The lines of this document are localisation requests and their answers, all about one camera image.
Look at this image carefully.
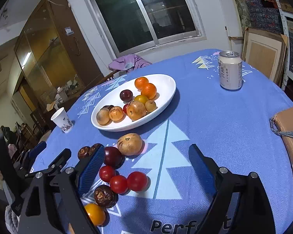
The orange tangerine back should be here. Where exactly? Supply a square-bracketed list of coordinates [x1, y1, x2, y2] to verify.
[134, 77, 149, 91]

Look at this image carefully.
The blue patterned tablecloth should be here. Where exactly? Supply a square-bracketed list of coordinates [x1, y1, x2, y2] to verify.
[33, 49, 293, 233]

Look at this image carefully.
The white oval plate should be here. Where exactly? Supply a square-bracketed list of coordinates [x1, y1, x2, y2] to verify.
[91, 74, 176, 132]

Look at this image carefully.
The dark brown wrinkled fruit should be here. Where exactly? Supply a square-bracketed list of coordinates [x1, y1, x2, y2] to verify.
[104, 105, 114, 110]

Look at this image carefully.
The orange tangerine front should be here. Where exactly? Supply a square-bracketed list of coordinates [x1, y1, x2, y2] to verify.
[141, 83, 157, 100]

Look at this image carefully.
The small brown round fruit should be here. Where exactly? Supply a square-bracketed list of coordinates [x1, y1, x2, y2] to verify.
[145, 100, 157, 113]

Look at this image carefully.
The yellow orange tomato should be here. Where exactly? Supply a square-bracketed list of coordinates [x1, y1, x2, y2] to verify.
[134, 95, 149, 104]
[85, 203, 106, 226]

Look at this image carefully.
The dark red plum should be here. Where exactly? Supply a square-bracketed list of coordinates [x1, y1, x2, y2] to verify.
[104, 146, 123, 168]
[120, 89, 133, 103]

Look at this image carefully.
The orange tangerine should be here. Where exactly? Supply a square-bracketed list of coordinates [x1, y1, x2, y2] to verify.
[134, 77, 149, 91]
[141, 83, 157, 100]

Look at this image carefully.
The white paper cup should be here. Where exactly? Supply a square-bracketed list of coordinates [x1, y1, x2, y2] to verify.
[51, 107, 73, 134]

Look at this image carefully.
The pale tan round fruit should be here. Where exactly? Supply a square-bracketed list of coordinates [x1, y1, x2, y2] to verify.
[96, 108, 110, 125]

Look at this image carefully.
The beverage can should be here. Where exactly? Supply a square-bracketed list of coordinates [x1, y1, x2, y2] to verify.
[218, 51, 242, 91]

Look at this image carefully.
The framed wooden panel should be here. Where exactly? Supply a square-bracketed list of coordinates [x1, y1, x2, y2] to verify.
[241, 27, 289, 87]

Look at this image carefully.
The large orange tan fruit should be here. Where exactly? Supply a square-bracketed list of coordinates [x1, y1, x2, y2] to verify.
[127, 101, 147, 121]

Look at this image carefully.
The window with metal frame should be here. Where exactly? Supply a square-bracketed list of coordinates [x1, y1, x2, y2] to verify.
[85, 0, 206, 57]

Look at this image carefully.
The wooden glass cabinet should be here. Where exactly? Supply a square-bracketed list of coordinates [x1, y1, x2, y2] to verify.
[14, 0, 104, 108]

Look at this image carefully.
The purple cloth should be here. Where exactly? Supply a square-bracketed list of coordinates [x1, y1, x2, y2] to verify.
[108, 54, 152, 73]

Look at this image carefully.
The red cherry tomato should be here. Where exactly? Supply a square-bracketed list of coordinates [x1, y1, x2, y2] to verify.
[123, 103, 129, 114]
[109, 175, 128, 194]
[127, 171, 148, 192]
[99, 165, 116, 183]

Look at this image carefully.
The dark brown carved fruit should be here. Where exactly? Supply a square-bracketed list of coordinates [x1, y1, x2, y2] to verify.
[89, 143, 103, 156]
[94, 184, 118, 208]
[78, 146, 90, 160]

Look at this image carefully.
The tan passion fruit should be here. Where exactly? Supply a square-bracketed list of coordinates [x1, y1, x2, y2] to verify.
[117, 133, 143, 156]

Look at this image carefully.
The orange tan spotted fruit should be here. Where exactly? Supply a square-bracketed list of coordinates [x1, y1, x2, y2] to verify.
[109, 106, 124, 122]

